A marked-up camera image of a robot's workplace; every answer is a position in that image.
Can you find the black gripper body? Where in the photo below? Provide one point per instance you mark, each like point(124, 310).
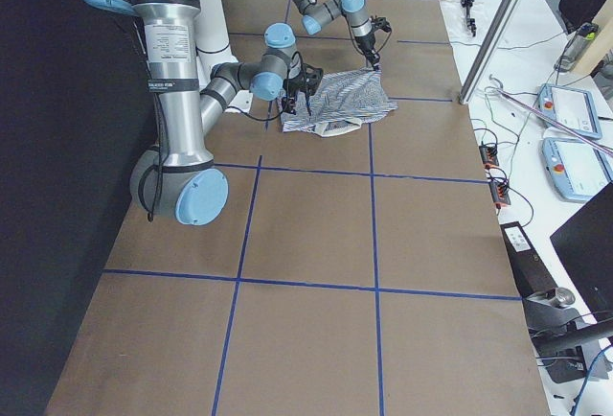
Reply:
point(291, 86)
point(366, 44)

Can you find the navy white striped polo shirt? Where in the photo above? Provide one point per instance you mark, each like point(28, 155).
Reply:
point(344, 102)

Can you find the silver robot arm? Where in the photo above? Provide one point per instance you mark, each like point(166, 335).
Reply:
point(318, 14)
point(177, 177)

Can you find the black tripod stick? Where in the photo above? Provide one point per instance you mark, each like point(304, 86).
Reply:
point(470, 22)

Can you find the orange black connector block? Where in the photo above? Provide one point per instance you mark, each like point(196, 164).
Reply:
point(500, 194)
point(489, 156)

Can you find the far blue teach pendant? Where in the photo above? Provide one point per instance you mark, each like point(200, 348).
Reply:
point(572, 107)

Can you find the blue teach pendant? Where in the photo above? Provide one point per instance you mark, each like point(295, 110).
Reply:
point(578, 172)
point(572, 107)

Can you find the near blue teach pendant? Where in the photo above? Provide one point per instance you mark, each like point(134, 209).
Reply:
point(578, 172)

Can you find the black power box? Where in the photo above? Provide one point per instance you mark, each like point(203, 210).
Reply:
point(529, 272)

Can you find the black monitor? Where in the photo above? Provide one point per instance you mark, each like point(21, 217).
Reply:
point(583, 244)

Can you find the aluminium frame post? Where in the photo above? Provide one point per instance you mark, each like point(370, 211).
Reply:
point(488, 48)

